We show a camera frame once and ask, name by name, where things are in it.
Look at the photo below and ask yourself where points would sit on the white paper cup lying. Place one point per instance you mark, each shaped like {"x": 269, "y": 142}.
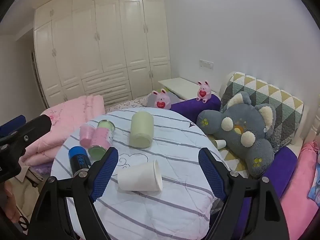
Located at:
{"x": 143, "y": 177}

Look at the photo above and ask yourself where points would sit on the purple bed sheet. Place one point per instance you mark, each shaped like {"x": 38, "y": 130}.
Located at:
{"x": 279, "y": 174}

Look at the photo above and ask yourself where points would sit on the pink bunny plush right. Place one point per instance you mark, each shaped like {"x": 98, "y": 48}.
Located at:
{"x": 204, "y": 93}

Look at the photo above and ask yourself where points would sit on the purple bolster pillow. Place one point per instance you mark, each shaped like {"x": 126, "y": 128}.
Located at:
{"x": 190, "y": 109}

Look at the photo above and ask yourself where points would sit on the pink bunny plush left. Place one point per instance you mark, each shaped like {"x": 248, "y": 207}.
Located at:
{"x": 162, "y": 100}

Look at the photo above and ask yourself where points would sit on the folded pink quilt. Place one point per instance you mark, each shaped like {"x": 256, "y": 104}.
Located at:
{"x": 66, "y": 118}

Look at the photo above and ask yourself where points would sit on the small paper cup by koala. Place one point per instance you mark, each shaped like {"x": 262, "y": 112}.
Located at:
{"x": 219, "y": 144}

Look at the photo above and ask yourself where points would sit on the white bedside table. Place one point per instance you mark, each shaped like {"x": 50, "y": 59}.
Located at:
{"x": 183, "y": 88}

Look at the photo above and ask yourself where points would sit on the clear jar green pink liner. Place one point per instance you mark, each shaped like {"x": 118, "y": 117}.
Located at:
{"x": 101, "y": 140}

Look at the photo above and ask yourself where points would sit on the triangle patterned quilted cushion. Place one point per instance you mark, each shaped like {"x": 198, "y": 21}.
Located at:
{"x": 290, "y": 114}

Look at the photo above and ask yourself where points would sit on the striped white tablecloth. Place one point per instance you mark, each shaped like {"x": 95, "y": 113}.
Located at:
{"x": 158, "y": 192}

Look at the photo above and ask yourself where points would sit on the grey small pillow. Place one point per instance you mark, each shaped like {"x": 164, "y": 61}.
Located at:
{"x": 152, "y": 99}

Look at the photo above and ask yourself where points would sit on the grey koala plush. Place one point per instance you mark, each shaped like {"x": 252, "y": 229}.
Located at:
{"x": 246, "y": 130}

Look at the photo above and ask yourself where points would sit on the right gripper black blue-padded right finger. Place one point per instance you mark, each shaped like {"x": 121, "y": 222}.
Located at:
{"x": 265, "y": 219}

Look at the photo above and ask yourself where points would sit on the pink blanket right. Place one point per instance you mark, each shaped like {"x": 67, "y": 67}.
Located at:
{"x": 298, "y": 208}

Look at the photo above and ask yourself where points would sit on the small pink plastic cup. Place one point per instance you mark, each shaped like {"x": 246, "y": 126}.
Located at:
{"x": 86, "y": 135}

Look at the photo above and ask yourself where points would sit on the cream wardrobe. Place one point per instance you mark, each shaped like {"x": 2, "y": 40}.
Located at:
{"x": 118, "y": 49}

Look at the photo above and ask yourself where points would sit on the pale green cup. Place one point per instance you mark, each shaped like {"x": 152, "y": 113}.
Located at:
{"x": 142, "y": 130}

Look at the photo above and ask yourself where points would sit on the pink bunny plush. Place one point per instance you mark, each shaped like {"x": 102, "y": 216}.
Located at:
{"x": 204, "y": 93}
{"x": 162, "y": 100}

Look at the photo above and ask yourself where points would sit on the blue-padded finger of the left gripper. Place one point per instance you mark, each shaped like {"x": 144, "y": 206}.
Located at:
{"x": 11, "y": 126}

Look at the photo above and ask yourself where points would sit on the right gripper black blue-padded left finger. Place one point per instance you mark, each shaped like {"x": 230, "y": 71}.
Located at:
{"x": 51, "y": 219}

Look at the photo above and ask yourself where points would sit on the blue black can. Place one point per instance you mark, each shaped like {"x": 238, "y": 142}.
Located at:
{"x": 79, "y": 160}

